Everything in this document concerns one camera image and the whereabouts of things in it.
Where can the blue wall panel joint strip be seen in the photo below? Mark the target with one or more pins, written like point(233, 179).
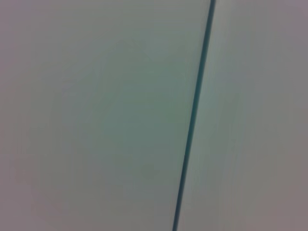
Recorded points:
point(194, 115)

